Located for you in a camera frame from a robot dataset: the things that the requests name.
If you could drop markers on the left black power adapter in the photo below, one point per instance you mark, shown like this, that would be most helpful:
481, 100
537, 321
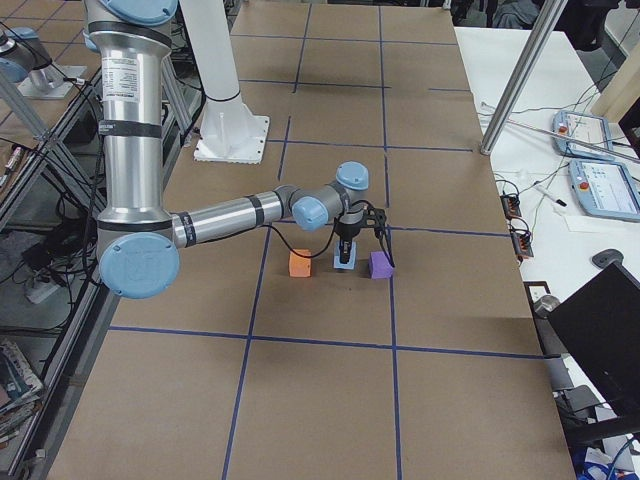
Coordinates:
511, 205

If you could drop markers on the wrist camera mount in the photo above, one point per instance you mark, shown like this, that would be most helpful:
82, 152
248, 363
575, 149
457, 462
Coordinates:
375, 219

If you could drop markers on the aluminium frame post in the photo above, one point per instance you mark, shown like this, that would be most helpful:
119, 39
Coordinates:
540, 33

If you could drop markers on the orange foam block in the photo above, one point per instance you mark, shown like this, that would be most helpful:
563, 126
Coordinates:
300, 263

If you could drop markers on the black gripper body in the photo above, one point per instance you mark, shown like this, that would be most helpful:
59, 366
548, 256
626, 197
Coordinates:
346, 231

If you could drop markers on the lower teach pendant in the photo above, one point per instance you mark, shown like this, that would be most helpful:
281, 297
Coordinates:
604, 189

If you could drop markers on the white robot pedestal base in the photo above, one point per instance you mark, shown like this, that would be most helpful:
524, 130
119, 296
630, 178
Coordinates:
229, 131

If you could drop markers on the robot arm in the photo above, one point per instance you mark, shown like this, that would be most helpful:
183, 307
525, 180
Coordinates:
138, 239

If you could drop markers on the stack of magazines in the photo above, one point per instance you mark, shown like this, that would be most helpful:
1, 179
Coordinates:
21, 390

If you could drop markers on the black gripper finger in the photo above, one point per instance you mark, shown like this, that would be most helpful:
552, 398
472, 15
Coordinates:
345, 250

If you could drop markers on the teach pendant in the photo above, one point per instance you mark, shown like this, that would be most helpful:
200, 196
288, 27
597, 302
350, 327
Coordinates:
604, 189
582, 136

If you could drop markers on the purple foam block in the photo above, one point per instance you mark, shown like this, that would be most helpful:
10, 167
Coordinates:
379, 266

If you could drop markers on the black marker pen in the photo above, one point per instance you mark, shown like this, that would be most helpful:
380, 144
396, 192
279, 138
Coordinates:
547, 193

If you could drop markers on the upper teach pendant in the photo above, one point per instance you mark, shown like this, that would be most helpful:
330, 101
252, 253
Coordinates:
582, 136

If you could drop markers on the black monitor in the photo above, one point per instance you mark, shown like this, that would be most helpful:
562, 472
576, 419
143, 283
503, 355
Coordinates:
599, 327

